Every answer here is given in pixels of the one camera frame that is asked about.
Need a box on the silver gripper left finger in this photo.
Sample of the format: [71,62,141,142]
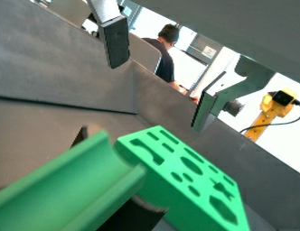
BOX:
[87,0,130,69]

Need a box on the yellow camera mount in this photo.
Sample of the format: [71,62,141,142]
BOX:
[243,88,297,142]

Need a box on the green arch object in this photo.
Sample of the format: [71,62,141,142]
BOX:
[0,131,145,231]

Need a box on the green shape sorter board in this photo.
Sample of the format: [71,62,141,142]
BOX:
[114,125,250,231]

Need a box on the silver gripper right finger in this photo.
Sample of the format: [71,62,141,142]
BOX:
[191,55,276,132]

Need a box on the black curved fixture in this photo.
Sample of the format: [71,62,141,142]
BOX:
[60,126,167,231]

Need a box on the person in black shirt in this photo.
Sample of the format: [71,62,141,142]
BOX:
[143,24,186,94]

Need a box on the black camera cable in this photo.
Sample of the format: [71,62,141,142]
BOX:
[238,100,300,134]

